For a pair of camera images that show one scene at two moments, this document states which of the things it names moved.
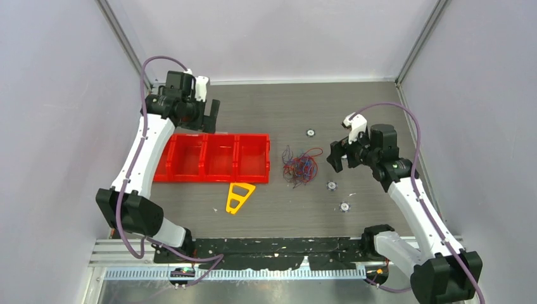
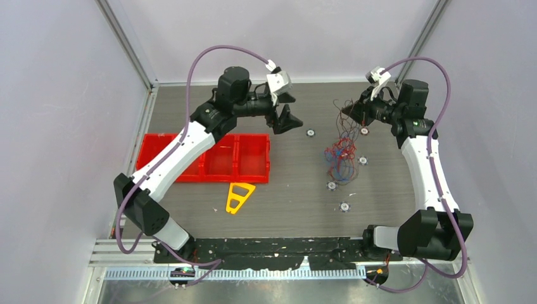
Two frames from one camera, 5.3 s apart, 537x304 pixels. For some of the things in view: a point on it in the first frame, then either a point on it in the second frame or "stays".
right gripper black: x=339 y=149 -> x=361 y=112
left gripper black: x=202 y=123 -> x=285 y=122
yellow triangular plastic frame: x=239 y=198 stays
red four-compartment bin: x=228 y=158 stays
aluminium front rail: x=118 y=263 stays
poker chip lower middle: x=331 y=185 stays
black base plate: x=320 y=253 stays
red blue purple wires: x=302 y=169 -> x=342 y=165
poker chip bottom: x=344 y=206 stays
